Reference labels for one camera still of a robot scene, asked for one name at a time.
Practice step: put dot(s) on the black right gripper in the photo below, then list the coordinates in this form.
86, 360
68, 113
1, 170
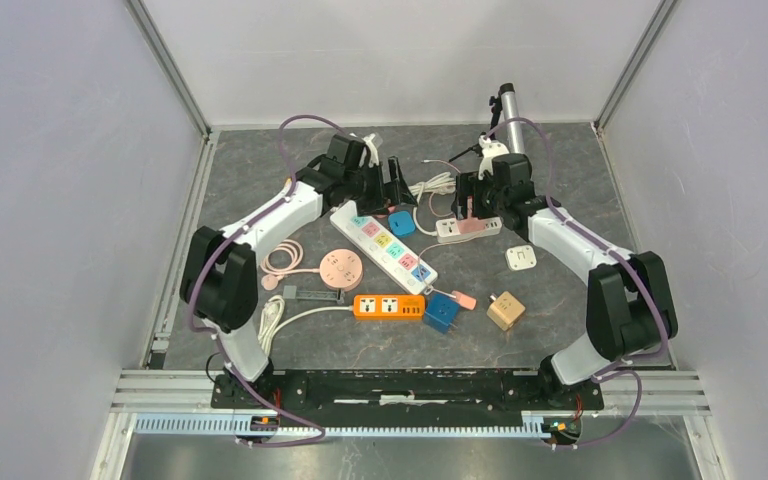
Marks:
467, 184

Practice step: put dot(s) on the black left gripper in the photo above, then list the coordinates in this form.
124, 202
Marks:
396, 191

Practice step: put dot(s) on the light blue cube adapter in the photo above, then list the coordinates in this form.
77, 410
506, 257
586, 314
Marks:
401, 224

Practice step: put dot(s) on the pink white cube adapter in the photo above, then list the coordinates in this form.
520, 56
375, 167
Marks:
470, 225

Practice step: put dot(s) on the small white power strip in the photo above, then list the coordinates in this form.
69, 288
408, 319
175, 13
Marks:
453, 230

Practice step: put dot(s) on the long white power strip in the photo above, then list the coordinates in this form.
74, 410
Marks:
384, 249

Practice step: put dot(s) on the white square plug adapter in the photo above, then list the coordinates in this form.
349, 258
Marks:
519, 258

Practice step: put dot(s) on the pink round power socket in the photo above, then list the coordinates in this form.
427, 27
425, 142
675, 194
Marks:
341, 269

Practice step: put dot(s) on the salmon small cube adapter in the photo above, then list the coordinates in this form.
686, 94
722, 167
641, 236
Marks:
464, 300

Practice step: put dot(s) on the blue cube socket adapter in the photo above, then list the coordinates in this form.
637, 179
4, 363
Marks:
440, 312

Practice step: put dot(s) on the beige dragon cube adapter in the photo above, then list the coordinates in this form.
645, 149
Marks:
505, 310

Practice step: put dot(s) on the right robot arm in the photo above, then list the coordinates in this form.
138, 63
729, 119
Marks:
629, 307

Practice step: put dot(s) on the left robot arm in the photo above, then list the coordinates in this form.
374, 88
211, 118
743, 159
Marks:
220, 284

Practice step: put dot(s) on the silver cylindrical flashlight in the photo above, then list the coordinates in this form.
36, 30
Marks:
514, 132

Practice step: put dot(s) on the orange power strip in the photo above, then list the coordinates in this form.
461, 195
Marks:
388, 307

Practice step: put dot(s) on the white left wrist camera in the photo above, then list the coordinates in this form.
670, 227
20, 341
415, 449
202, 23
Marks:
371, 157

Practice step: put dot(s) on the grey plastic bracket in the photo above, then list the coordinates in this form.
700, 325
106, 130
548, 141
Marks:
291, 292

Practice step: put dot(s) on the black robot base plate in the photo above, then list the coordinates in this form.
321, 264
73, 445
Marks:
332, 398

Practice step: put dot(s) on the aluminium slotted rail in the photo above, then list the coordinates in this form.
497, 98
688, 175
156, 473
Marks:
244, 425

